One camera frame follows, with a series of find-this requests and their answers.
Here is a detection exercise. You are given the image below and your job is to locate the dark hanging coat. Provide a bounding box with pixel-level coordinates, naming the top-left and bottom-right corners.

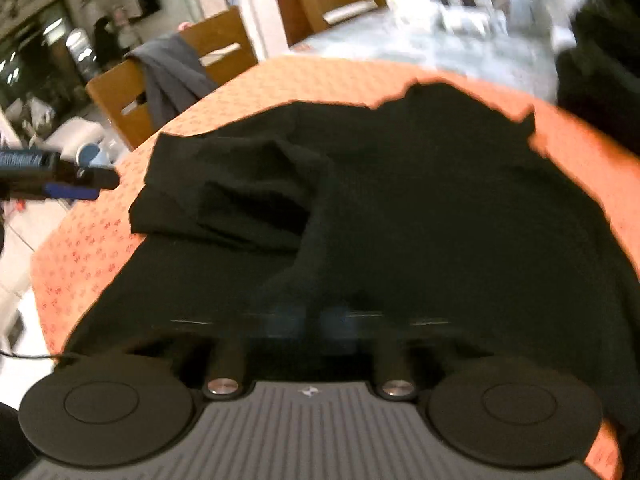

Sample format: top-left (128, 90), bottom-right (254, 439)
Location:
top-left (92, 15), bottom-right (123, 68)

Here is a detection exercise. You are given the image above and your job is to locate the checkered leaf-print tablecloth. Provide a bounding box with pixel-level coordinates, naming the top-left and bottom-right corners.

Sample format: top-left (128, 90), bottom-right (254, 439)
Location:
top-left (290, 7), bottom-right (561, 108)

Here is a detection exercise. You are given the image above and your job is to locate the beige sofa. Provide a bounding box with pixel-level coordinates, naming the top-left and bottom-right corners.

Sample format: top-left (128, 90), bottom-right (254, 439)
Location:
top-left (47, 117), bottom-right (106, 161)

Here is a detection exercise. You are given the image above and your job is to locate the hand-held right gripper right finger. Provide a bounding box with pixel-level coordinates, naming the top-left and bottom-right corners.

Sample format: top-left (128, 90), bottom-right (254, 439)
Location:
top-left (317, 305), bottom-right (420, 401)

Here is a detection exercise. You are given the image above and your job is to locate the black garment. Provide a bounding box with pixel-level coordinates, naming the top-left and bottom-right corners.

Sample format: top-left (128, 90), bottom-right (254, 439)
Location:
top-left (62, 82), bottom-right (640, 431)

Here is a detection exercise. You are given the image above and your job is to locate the standing mirror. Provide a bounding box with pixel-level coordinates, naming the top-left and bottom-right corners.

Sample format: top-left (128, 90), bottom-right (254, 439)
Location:
top-left (65, 27), bottom-right (98, 88)

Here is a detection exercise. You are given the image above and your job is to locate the black cable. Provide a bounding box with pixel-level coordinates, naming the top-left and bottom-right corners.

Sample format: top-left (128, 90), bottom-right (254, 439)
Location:
top-left (0, 349), bottom-right (76, 361)

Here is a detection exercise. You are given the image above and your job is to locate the stack of folded dark clothes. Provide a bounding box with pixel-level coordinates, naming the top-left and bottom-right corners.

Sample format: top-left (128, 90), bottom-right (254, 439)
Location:
top-left (555, 0), bottom-right (640, 158)

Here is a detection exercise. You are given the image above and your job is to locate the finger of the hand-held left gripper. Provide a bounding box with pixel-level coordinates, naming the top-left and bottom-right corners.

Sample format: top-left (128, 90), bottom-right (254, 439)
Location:
top-left (59, 165), bottom-right (121, 191)
top-left (42, 183), bottom-right (101, 202)

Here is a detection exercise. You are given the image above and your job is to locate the brown wooden door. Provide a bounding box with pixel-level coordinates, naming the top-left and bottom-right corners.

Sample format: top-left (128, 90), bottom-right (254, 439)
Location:
top-left (267, 0), bottom-right (311, 48)

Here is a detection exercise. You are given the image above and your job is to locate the blue trash bin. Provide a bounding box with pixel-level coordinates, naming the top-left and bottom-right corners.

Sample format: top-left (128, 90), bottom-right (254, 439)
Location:
top-left (75, 141), bottom-right (113, 168)

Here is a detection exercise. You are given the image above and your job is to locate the orange flower-print mat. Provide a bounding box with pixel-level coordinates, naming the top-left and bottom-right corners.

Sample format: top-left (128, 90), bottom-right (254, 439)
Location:
top-left (30, 55), bottom-right (640, 480)

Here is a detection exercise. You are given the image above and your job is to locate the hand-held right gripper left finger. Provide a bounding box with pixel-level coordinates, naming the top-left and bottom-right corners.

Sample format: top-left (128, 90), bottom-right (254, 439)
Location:
top-left (205, 305), bottom-right (306, 400)

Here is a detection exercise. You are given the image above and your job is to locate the grey garment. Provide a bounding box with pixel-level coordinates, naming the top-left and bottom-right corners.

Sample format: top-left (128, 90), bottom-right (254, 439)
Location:
top-left (125, 35), bottom-right (221, 133)

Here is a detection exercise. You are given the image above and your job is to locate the wooden chair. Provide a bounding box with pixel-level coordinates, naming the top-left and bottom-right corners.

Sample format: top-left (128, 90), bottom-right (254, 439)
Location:
top-left (86, 6), bottom-right (260, 151)
top-left (296, 0), bottom-right (390, 36)

